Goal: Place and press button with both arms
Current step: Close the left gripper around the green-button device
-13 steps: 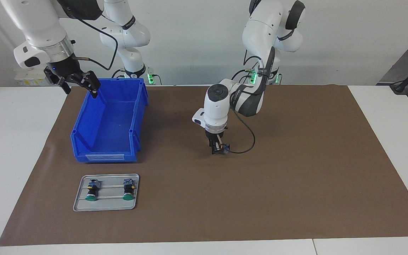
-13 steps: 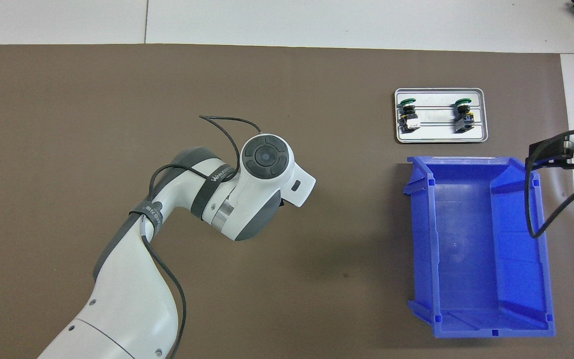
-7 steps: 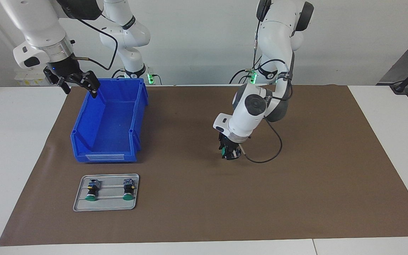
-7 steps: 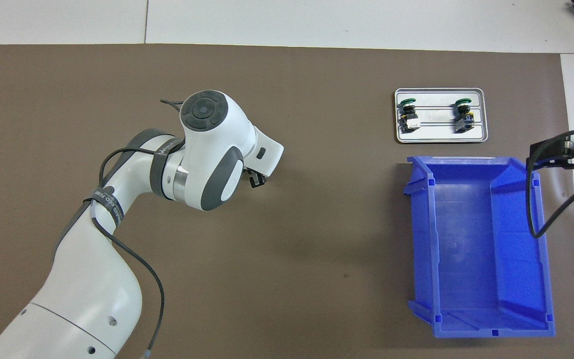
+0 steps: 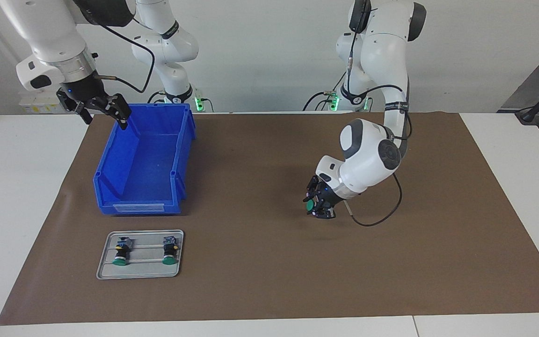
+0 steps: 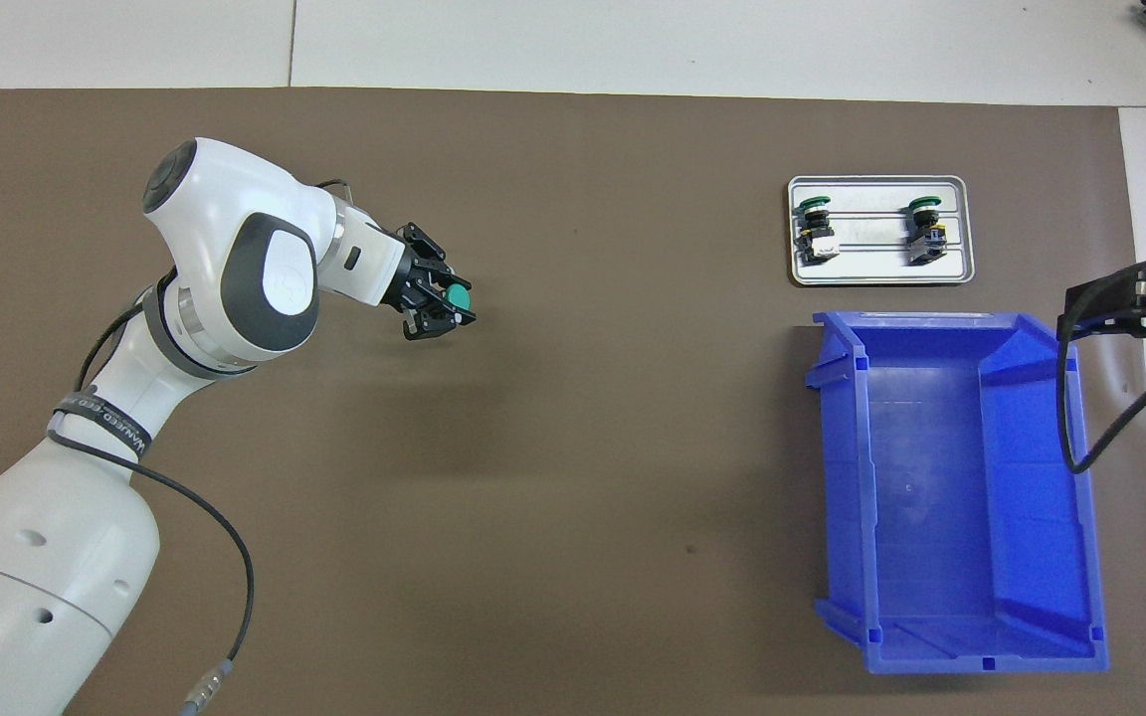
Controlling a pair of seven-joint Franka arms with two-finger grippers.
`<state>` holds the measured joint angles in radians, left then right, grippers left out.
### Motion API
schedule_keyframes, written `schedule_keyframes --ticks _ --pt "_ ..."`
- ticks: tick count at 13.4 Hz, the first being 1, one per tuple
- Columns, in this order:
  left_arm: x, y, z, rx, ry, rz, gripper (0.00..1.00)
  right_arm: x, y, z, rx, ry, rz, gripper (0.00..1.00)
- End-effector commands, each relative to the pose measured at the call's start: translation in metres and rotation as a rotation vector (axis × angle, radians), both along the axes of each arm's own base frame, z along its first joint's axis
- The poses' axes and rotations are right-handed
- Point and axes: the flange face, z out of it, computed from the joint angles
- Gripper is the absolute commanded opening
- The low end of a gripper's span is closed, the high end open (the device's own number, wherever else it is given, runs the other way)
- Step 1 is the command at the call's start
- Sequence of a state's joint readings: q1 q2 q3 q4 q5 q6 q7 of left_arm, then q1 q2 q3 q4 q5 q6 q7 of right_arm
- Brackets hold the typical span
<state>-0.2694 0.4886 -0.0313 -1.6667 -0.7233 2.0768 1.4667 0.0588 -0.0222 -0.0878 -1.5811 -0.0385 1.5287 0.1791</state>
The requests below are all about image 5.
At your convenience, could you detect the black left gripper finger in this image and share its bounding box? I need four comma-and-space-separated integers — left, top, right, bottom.
303, 175, 322, 203
308, 204, 336, 220

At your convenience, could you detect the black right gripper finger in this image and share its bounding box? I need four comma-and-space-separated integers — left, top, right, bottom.
66, 104, 94, 126
95, 93, 132, 131

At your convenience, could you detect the brown table mat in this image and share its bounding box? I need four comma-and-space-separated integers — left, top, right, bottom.
0, 112, 539, 326

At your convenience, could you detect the blue plastic storage bin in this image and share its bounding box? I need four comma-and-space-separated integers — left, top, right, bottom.
93, 103, 197, 216

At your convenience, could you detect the grey metal tray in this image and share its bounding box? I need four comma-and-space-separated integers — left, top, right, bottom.
96, 229, 184, 280

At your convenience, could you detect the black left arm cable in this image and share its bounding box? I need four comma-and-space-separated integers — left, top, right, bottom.
346, 0, 411, 228

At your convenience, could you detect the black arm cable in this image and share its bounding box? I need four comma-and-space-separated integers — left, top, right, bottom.
346, 0, 411, 228
78, 0, 156, 94

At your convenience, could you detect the white wall box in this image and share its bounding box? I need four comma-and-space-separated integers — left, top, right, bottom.
18, 90, 66, 114

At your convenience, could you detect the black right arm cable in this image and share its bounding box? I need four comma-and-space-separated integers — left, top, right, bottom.
78, 0, 156, 94

